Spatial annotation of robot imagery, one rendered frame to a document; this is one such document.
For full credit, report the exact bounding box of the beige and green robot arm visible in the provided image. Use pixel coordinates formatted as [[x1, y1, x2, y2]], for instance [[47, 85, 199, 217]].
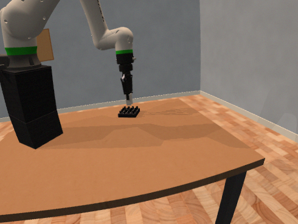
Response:
[[0, 0, 136, 71]]

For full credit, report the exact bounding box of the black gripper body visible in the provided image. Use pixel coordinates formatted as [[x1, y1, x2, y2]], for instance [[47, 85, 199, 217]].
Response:
[[119, 64, 133, 81]]

